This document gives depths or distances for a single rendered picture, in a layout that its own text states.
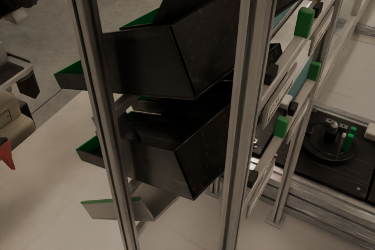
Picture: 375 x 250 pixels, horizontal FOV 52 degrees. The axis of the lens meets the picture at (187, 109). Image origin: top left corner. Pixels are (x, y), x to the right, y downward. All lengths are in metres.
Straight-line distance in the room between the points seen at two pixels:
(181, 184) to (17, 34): 3.21
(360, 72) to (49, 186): 1.12
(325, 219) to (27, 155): 0.82
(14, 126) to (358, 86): 1.18
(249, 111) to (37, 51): 3.05
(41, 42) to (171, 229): 2.66
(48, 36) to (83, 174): 2.47
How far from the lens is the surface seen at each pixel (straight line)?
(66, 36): 3.44
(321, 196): 0.95
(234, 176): 0.39
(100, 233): 0.99
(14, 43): 3.49
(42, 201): 1.09
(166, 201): 0.64
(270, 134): 1.04
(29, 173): 1.16
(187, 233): 0.97
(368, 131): 1.10
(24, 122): 1.41
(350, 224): 0.98
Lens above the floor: 1.70
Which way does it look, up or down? 42 degrees down
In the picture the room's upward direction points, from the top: straight up
